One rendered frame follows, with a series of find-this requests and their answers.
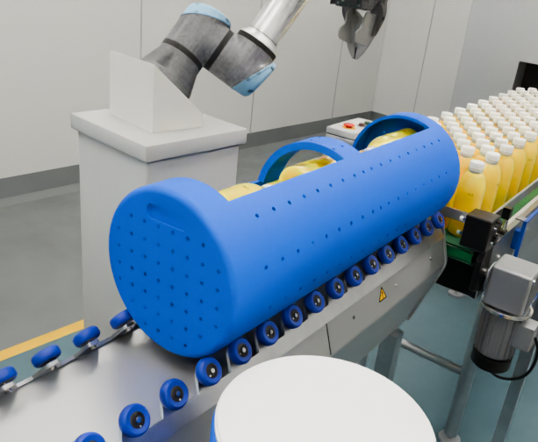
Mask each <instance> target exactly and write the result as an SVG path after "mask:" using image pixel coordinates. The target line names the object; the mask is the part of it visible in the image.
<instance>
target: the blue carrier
mask: <svg viewBox="0 0 538 442"><path fill-rule="evenodd" d="M403 128H411V129H414V131H416V133H414V134H412V135H409V136H406V137H404V138H402V139H397V140H395V141H392V142H390V143H387V144H385V145H382V146H378V147H376V148H373V149H370V150H368V151H366V152H363V153H360V152H359V151H360V150H362V149H365V148H367V147H368V145H369V143H370V142H371V141H372V140H373V139H375V138H377V137H379V136H382V135H385V134H387V133H390V132H395V131H397V130H400V129H403ZM300 150H313V151H316V152H320V153H323V154H325V155H327V156H329V157H330V158H332V159H333V160H335V161H336V162H335V163H332V164H329V165H327V166H324V167H322V168H318V169H315V170H313V171H310V172H308V173H305V174H302V175H299V176H296V177H293V178H290V179H289V180H286V181H283V182H279V183H277V184H274V185H272V186H269V187H267V188H264V189H260V190H257V191H255V192H253V193H250V194H247V195H244V196H241V197H238V198H235V199H233V200H231V201H227V200H226V199H225V198H224V197H223V196H222V195H221V194H220V193H219V192H218V191H217V190H215V189H214V188H212V187H210V186H209V185H207V184H205V183H203V182H200V181H198V180H195V179H191V178H187V177H174V178H169V179H167V180H163V181H160V182H155V183H151V184H148V185H146V186H142V187H139V188H137V189H135V190H133V191H132V192H130V193H129V194H128V195H127V196H125V197H124V199H123V200H122V201H121V202H120V204H119V205H118V207H117V209H116V210H115V213H114V215H113V218H112V221H111V227H110V233H109V256H110V263H111V271H112V274H113V278H114V281H115V283H116V286H117V289H118V292H119V294H120V296H121V298H122V301H123V303H124V304H125V306H126V308H127V310H128V311H129V313H130V314H131V316H132V317H133V319H134V321H135V322H136V323H137V325H138V326H139V327H140V329H141V330H142V331H143V332H145V333H146V335H148V337H149V338H151V339H152V340H153V341H154V342H155V343H156V344H158V345H159V346H161V347H163V348H164V349H166V350H168V351H170V352H172V353H174V354H177V355H180V356H183V357H187V358H202V357H205V356H209V355H211V354H214V353H216V352H217V351H219V350H220V349H222V348H223V347H225V346H227V345H229V344H230V343H232V342H233V341H235V340H236V339H238V338H239V337H241V336H242V335H244V334H245V333H247V332H249V331H251V330H252V329H254V328H255V327H256V326H258V325H259V324H261V323H263V322H265V321H266V320H268V319H269V318H271V317H273V316H275V314H277V313H278V312H280V311H281V310H284V309H285V308H287V307H288V306H290V305H291V304H293V303H295V302H296V301H297V300H299V299H301V298H302V297H304V296H306V295H307V294H309V293H311V292H312V291H314V290H315V289H316V288H318V287H320V286H321V285H323V284H324V283H326V282H328V281H330V280H331V279H333V278H334V277H335V276H337V275H338V274H340V273H342V272H343V271H345V270H347V269H348V268H350V267H352V266H353V265H354V264H356V263H357V262H359V261H360V260H362V259H364V258H366V257H367V256H369V255H370V254H372V253H374V252H375V251H376V250H378V249H379V248H381V247H383V246H385V245H386V244H388V243H389V242H391V241H393V240H394V239H395V238H397V237H398V236H400V235H402V234H403V233H405V232H407V231H409V230H410V229H412V228H413V227H414V226H415V225H418V224H419V223H421V222H422V221H424V220H425V219H427V218H429V217H431V216H432V215H433V214H434V213H436V212H438V211H439V210H441V209H442V208H443V207H444V206H445V205H446V204H447V203H448V202H449V200H450V199H451V198H452V196H453V195H454V194H455V192H456V188H457V185H458V182H459V177H460V161H459V156H458V152H457V150H456V146H455V144H454V142H453V140H452V139H451V138H450V136H449V135H448V133H447V132H446V131H445V130H444V129H443V128H442V127H441V126H440V125H439V124H438V123H436V122H435V121H433V120H432V119H431V118H428V117H426V116H423V115H420V114H418V113H412V112H400V113H395V114H391V115H389V116H385V117H382V118H378V119H376V120H374V121H372V122H371V123H369V124H368V125H366V126H365V127H364V128H363V129H362V130H361V132H360V133H359V134H358V136H357V137H356V139H355V142H354V144H353V145H352V146H351V145H349V144H348V143H346V142H343V141H341V140H338V139H334V138H329V137H313V138H309V139H304V140H300V141H298V142H294V143H291V144H289V145H286V146H283V147H281V148H279V149H278V150H277V151H275V152H274V153H273V154H272V155H271V156H270V157H269V158H268V159H267V161H266V162H265V164H264V165H263V167H262V170H261V173H260V174H259V177H258V180H256V181H253V182H249V183H253V184H257V185H259V186H262V185H264V184H266V183H269V182H273V181H276V180H279V177H280V174H281V173H282V172H283V169H284V167H285V166H286V164H287V162H288V161H289V160H290V158H291V157H292V156H293V155H294V154H295V153H297V152H298V151H300Z"/></svg>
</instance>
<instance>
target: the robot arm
mask: <svg viewBox="0 0 538 442"><path fill-rule="evenodd" d="M308 1H309V0H268V1H267V2H266V3H265V4H264V6H263V7H262V9H261V10H260V12H259V13H258V15H257V16H256V17H255V19H254V21H253V22H252V24H251V25H250V26H249V27H246V28H240V30H239V31H238V33H237V34H235V33H234V32H232V31H231V30H230V29H231V22H230V20H229V19H228V18H227V17H226V16H225V15H224V14H223V13H222V12H221V11H219V10H217V9H215V8H214V7H211V6H210V5H208V4H201V3H193V4H190V5H189V6H188V8H187V9H186V10H185V11H184V13H182V14H181V15H180V17H179V19H178V20H177V21H176V23H175V24H174V26H173V27H172V29H171V30H170V31H169V33H168V35H167V36H166V37H165V39H164V40H163V42H162V43H161V44H160V45H159V46H158V47H157V48H155V50H153V51H152V52H150V53H149V54H147V55H146V56H144V57H143V58H142V59H140V60H141V61H145V62H148V63H151V64H154V65H155V66H156V67H157V68H158V69H159V70H160V71H161V72H162V73H163V74H164V75H165V76H166V77H167V78H168V79H169V80H170V81H171V82H172V83H173V84H174V85H175V86H176V87H177V88H178V89H179V90H180V91H181V92H182V93H183V94H184V95H185V96H186V97H187V98H188V99H190V96H191V92H192V90H193V87H194V84H195V80H196V78H197V74H198V73H199V71H200V70H201V69H202V68H205V69H206V70H208V71H209V72H210V73H212V74H213V75H215V76H216V77H217V78H219V79H220V80H221V81H222V82H223V83H225V84H226V85H227V86H229V87H230V88H231V89H233V90H235V91H236V92H238V93H239V94H241V95H242V96H250V95H251V94H252V93H253V92H254V91H255V90H257V89H258V88H259V87H260V85H261V84H262V83H263V82H264V81H265V80H266V79H267V78H268V77H269V76H270V74H271V73H272V72H273V71H274V70H275V68H276V65H275V63H274V62H273V61H274V59H275V58H276V46H277V45H278V44H279V42H280V41H281V39H282V38H283V36H284V35H285V33H287V31H288V30H289V29H290V27H291V25H292V24H293V22H294V21H295V20H296V18H297V17H298V15H299V13H300V12H301V11H302V10H303V9H304V7H305V6H306V4H307V3H308ZM387 2H388V0H330V4H335V5H336V6H340V7H342V8H341V9H342V16H343V18H344V21H345V23H344V25H343V26H341V27H340V29H339V31H338V37H339V39H341V40H343V41H345V42H347V45H348V50H349V53H350V55H351V57H352V59H355V60H358V59H359V58H360V57H361V56H362V55H363V54H364V53H365V51H366V50H367V49H368V47H369V45H370V44H371V42H372V41H373V39H374V38H375V36H376V35H377V33H378V31H379V30H380V28H381V26H382V24H383V22H384V20H385V17H386V13H387ZM357 10H362V11H367V12H366V13H365V14H364V17H362V15H361V14H360V13H359V12H358V11H357ZM369 11H370V12H369ZM361 24H362V25H361ZM360 25H361V27H360ZM358 44H359V46H358Z"/></svg>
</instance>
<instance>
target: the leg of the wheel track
mask: <svg viewBox="0 0 538 442"><path fill-rule="evenodd" d="M403 333H404V332H403V331H401V330H400V329H398V328H397V329H396V330H395V331H393V332H392V333H391V334H390V335H389V336H388V337H387V338H386V339H384V340H383V341H382V342H381V343H380V344H379V346H378V350H377V358H376V362H375V366H374V372H376V373H378V374H380V375H382V376H384V377H385V378H387V379H388V380H390V381H393V376H394V373H395V369H396V365H397V361H398V354H399V349H400V346H401V341H402V338H403Z"/></svg>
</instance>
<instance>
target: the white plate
mask: <svg viewBox="0 0 538 442"><path fill-rule="evenodd" d="M214 430H215V436H216V440H217V442H436V439H435V435H434V431H433V428H432V426H431V424H430V423H429V420H428V419H427V416H426V415H425V413H424V412H423V410H422V409H421V408H420V406H419V405H418V404H417V403H416V402H415V401H414V400H413V399H412V398H411V397H410V396H409V395H408V394H407V393H406V392H405V391H404V390H403V389H401V388H400V387H399V386H398V385H396V384H395V383H393V382H392V381H390V380H388V379H387V378H385V377H384V376H382V375H380V374H378V373H376V372H374V371H372V370H370V369H368V368H366V367H362V366H360V365H357V364H355V363H352V362H349V361H345V360H339V359H335V358H329V357H323V356H312V355H299V356H288V357H282V358H277V359H273V360H268V361H265V362H263V363H260V364H258V365H256V366H253V367H251V368H249V369H248V370H246V371H244V372H243V373H241V374H239V375H238V376H237V377H236V378H235V379H233V380H232V381H231V382H230V383H229V384H228V386H227V387H226V389H225V390H224V392H223V393H222V395H221V397H220V399H219V401H218V404H217V408H216V412H215V420H214Z"/></svg>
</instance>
